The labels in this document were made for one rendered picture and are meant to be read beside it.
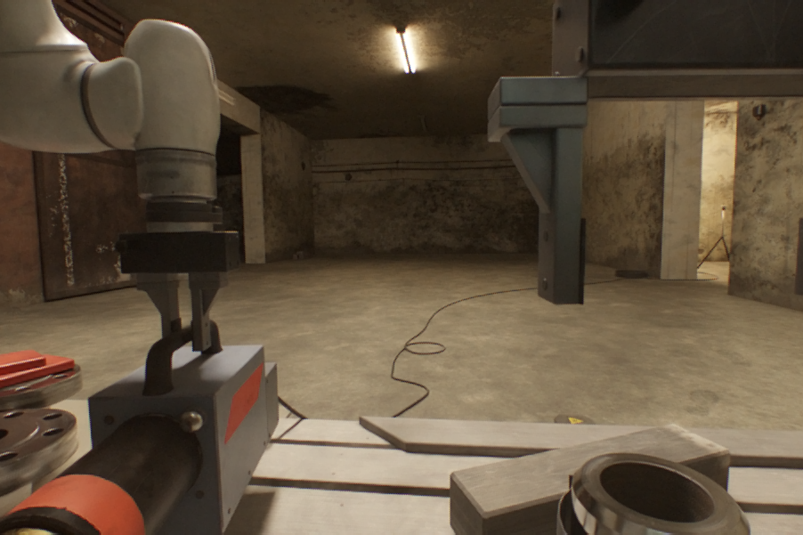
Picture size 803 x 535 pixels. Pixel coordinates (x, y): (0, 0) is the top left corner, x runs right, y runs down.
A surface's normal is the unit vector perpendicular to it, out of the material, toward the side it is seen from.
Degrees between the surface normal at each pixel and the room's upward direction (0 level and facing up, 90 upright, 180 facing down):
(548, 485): 0
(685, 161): 90
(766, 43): 90
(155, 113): 94
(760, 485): 0
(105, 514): 49
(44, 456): 90
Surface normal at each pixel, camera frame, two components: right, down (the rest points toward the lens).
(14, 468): 0.90, 0.03
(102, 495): 0.57, -0.82
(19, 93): 0.02, 0.37
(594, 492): -0.01, -1.00
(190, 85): 0.74, 0.04
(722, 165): -0.11, 0.08
